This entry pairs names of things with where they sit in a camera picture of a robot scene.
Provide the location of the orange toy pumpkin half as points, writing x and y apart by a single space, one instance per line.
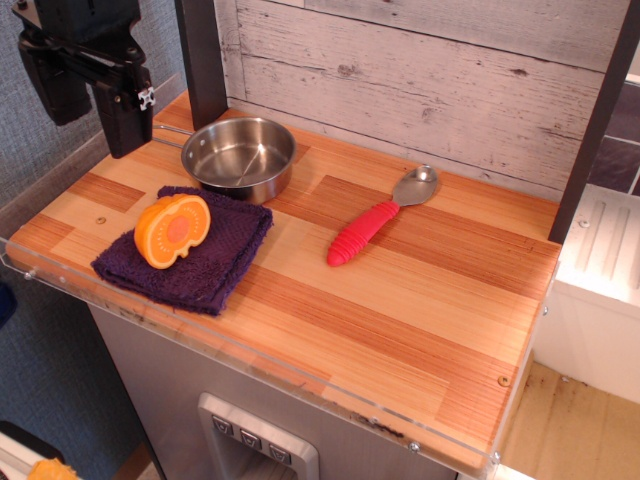
170 227

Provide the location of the stainless steel pan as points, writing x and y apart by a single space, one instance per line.
248 159

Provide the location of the silver dispenser panel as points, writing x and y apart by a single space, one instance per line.
244 446

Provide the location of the purple folded towel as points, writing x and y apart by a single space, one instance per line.
202 281

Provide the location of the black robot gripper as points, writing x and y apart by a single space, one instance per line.
67 45

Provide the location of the dark wooden post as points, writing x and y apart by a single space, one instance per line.
202 56
606 101

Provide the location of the right dark wooden post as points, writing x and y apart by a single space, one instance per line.
606 101

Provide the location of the yellow object bottom left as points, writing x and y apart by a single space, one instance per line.
51 469

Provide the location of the red handled metal spoon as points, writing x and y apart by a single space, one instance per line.
414 188

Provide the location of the left dark wooden post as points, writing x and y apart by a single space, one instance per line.
202 56

